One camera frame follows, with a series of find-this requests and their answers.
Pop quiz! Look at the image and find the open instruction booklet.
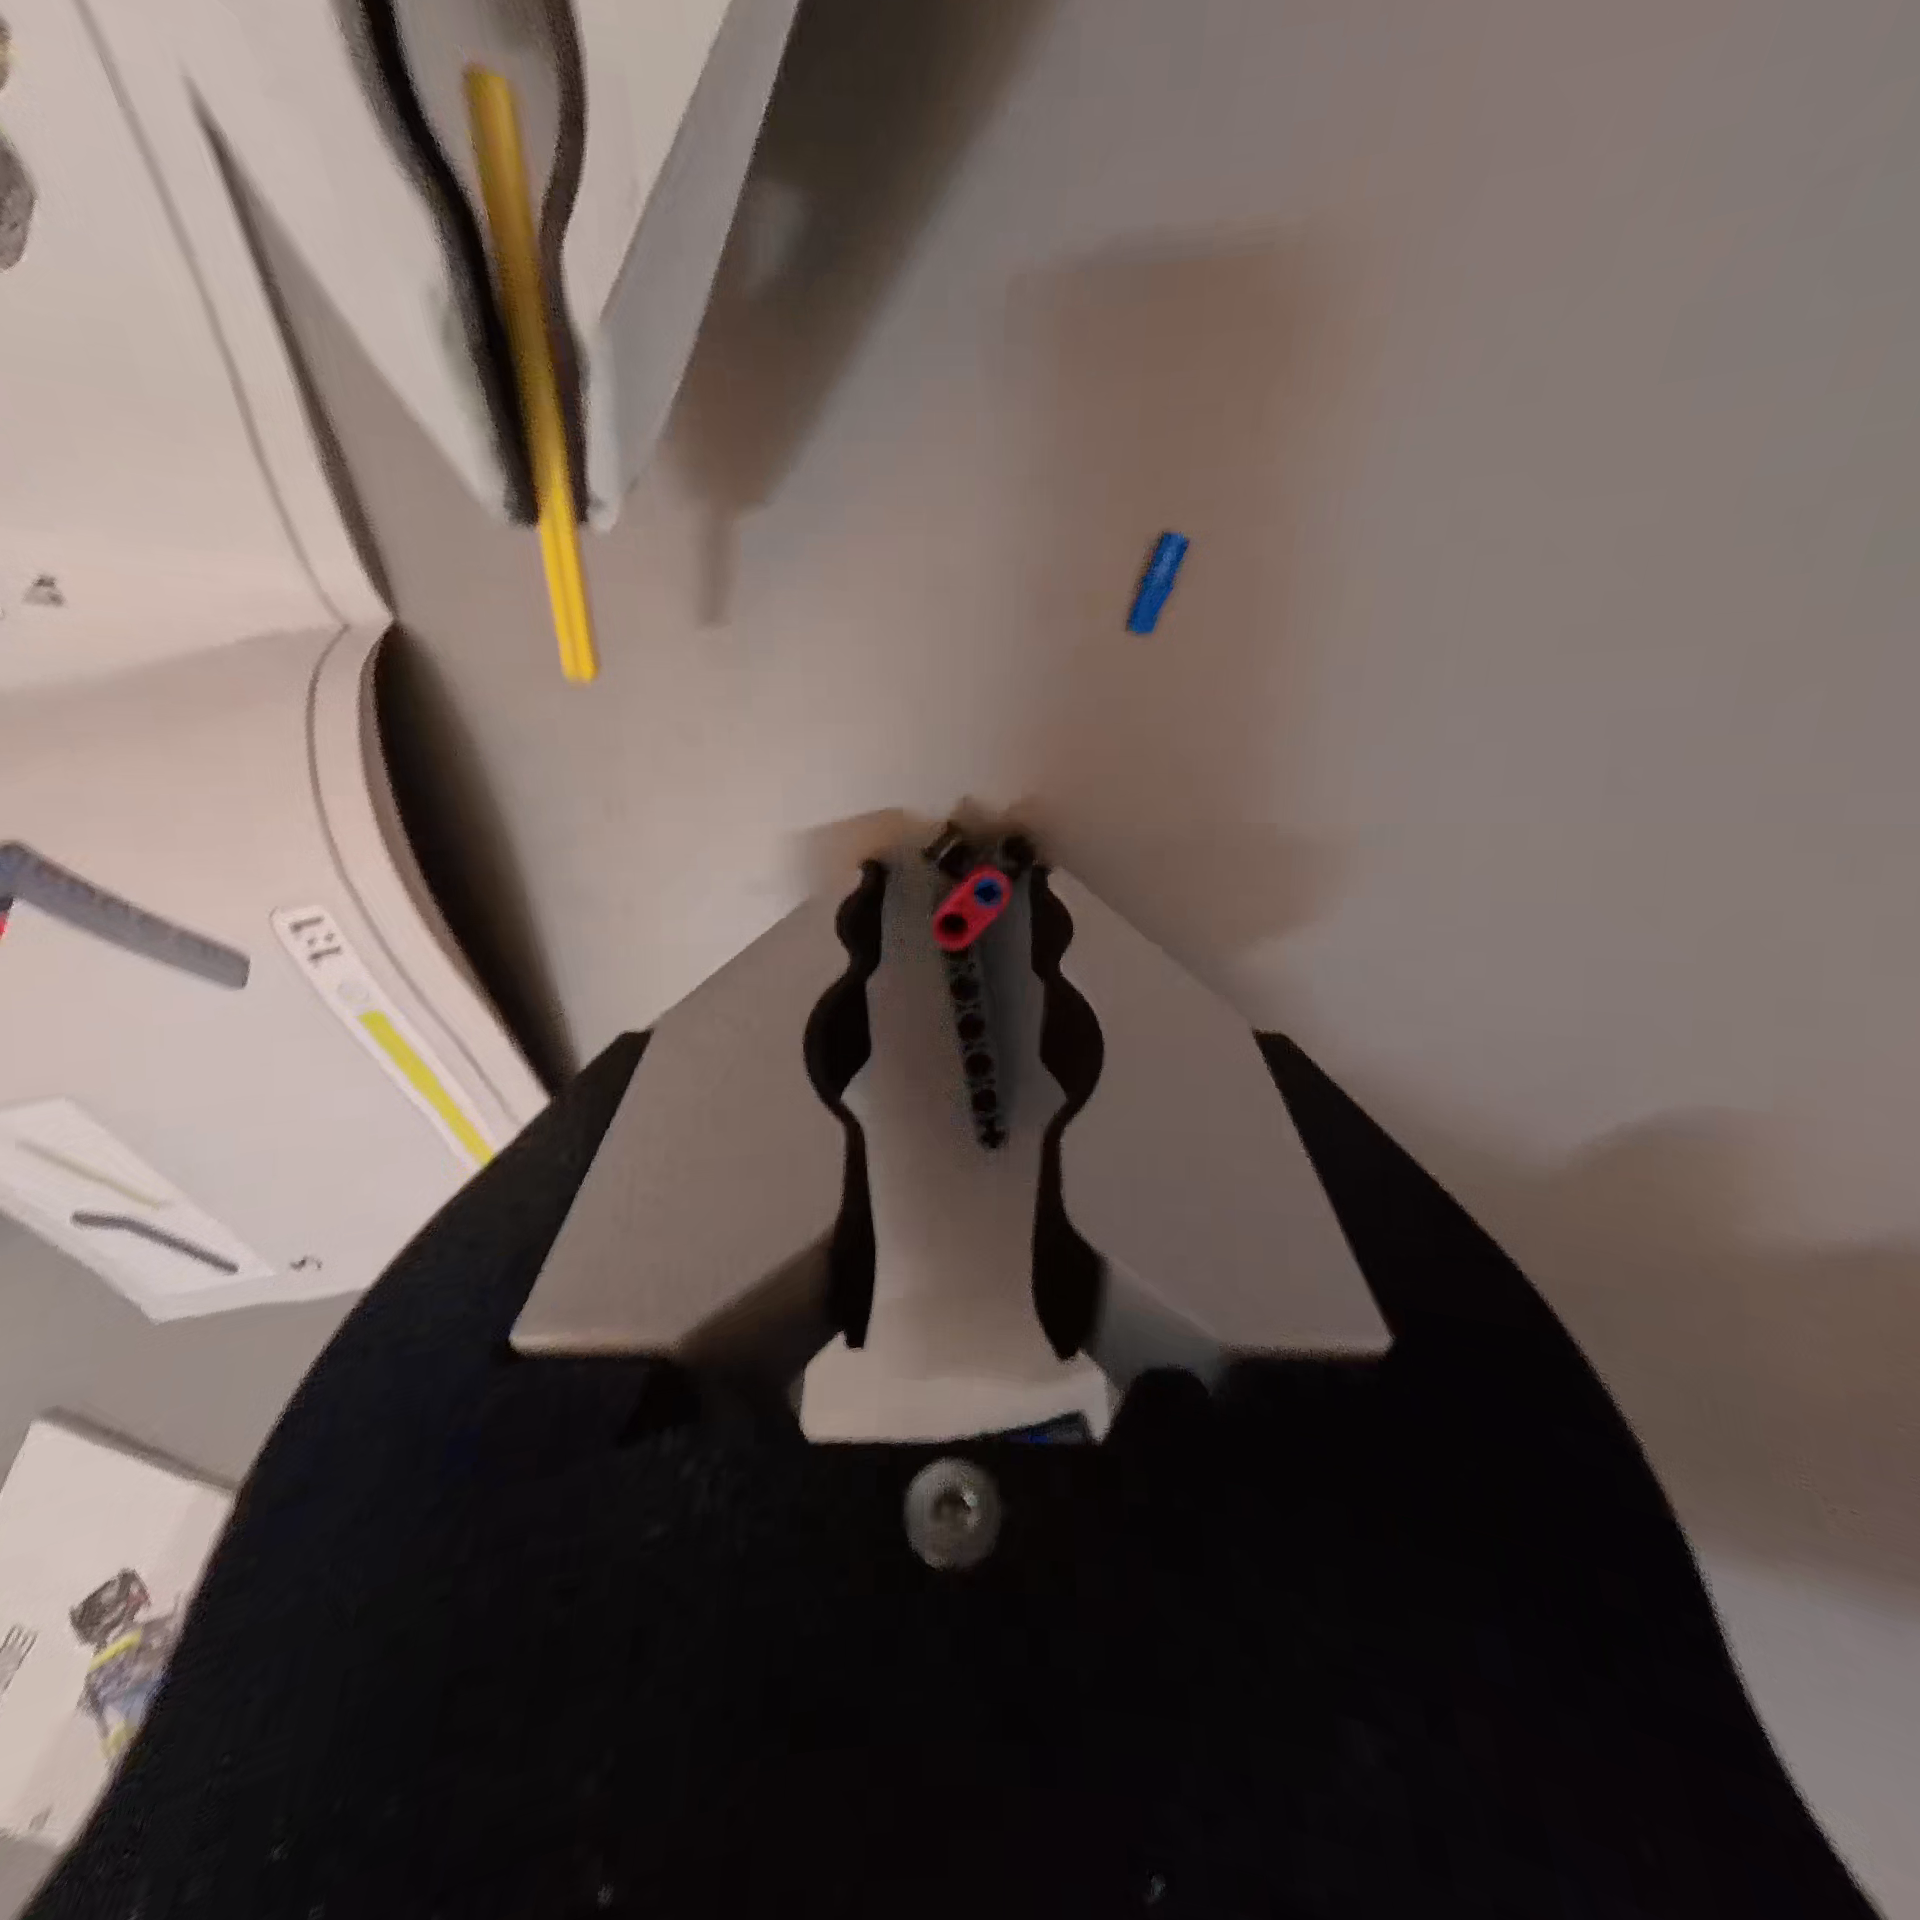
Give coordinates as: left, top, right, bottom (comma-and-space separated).
0, 0, 554, 1326

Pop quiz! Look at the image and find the closed booklet with car picture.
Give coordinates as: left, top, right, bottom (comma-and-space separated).
0, 1410, 238, 1849

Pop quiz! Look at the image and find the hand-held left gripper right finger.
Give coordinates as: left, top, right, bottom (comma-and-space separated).
1026, 862, 1392, 1363

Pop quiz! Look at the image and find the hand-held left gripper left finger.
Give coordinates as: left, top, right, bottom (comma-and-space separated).
509, 851, 906, 1360

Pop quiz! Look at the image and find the black lego beam red connector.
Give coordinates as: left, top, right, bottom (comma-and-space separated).
921, 826, 1047, 1154

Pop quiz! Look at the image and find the small blue lego pin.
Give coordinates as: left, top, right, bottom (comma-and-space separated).
1122, 530, 1193, 638

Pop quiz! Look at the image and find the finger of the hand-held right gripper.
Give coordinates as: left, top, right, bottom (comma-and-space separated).
133, 0, 523, 523
547, 0, 800, 530

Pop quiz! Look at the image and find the yellow lego axle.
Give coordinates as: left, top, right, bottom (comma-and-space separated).
459, 66, 605, 685

